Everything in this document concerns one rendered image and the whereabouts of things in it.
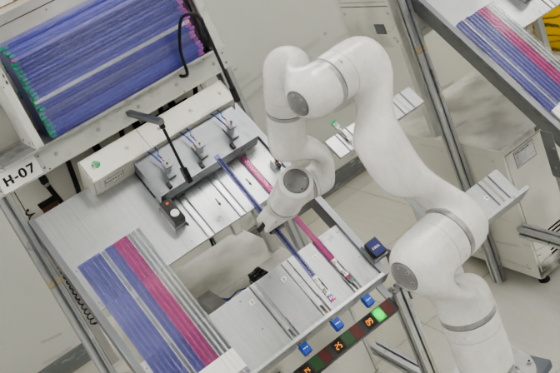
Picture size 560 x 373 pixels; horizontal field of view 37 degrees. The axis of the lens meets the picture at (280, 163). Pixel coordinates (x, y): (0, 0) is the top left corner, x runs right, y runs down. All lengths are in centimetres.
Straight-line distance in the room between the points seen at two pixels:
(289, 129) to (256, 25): 247
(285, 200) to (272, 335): 44
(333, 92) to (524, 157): 159
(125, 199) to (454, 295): 108
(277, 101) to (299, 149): 15
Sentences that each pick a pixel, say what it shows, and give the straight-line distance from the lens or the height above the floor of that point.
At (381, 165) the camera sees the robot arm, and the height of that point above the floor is 127.
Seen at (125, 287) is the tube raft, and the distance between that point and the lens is 224.
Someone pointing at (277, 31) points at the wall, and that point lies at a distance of 428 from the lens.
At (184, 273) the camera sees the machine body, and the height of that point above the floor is 62.
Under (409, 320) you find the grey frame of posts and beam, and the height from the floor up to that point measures 54.
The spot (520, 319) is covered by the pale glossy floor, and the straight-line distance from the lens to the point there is 319.
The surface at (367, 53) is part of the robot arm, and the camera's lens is 160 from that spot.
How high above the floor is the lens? 192
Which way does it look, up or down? 22 degrees down
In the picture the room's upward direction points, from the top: 24 degrees counter-clockwise
